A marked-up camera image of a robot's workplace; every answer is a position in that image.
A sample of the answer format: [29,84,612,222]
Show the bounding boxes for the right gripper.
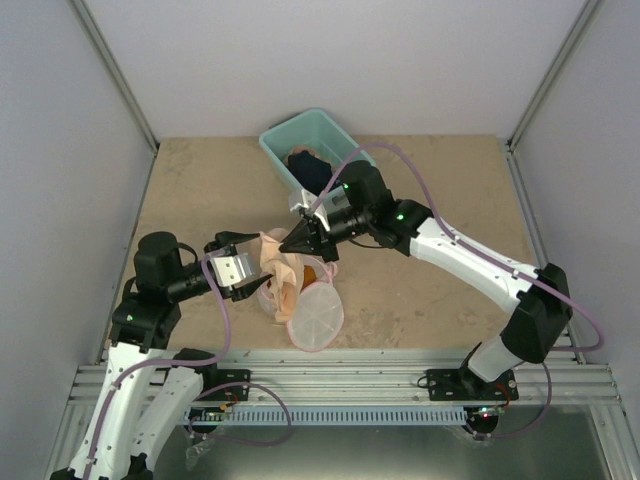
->
[279,206,372,263]

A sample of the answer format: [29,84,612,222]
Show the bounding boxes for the peach beige bra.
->
[259,228,304,323]

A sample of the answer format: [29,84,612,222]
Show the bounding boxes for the white mesh laundry bag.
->
[286,256,344,353]

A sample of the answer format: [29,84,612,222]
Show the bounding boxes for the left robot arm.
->
[51,231,267,479]

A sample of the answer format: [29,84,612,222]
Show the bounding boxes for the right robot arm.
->
[280,160,573,401]

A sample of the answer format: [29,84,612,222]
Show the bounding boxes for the orange mesh garment in bag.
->
[302,265,317,289]

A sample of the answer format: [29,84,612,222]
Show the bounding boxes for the dark clothes in bin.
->
[287,152,333,196]

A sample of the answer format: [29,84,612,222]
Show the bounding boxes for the beige garment in bin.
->
[289,145,329,162]

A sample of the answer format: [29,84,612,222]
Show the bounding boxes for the teal plastic bin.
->
[259,108,359,192]

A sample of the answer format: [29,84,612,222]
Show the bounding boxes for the right circuit board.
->
[473,405,504,418]

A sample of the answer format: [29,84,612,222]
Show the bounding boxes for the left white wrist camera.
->
[209,253,256,288]

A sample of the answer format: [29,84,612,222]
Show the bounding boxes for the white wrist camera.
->
[288,189,330,231]
[209,253,256,288]

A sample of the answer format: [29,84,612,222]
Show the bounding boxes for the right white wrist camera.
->
[288,189,330,231]

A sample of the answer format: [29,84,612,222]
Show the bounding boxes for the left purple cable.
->
[82,254,294,480]

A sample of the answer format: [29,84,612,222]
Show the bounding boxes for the purple cable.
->
[309,143,605,441]
[82,254,294,480]

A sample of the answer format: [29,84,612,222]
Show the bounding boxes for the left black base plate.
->
[196,366,251,403]

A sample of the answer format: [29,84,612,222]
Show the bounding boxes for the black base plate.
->
[424,368,519,401]
[196,366,251,403]

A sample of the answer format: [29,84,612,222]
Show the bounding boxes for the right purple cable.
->
[309,143,605,441]

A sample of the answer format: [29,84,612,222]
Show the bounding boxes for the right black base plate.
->
[424,368,519,401]

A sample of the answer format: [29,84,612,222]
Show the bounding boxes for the right frame post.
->
[507,0,606,154]

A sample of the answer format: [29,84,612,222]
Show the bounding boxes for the frame post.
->
[507,0,606,154]
[67,0,161,154]

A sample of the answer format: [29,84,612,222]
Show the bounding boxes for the left frame post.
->
[67,0,161,154]

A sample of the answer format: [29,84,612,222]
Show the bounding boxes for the aluminium rail frame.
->
[47,350,639,479]

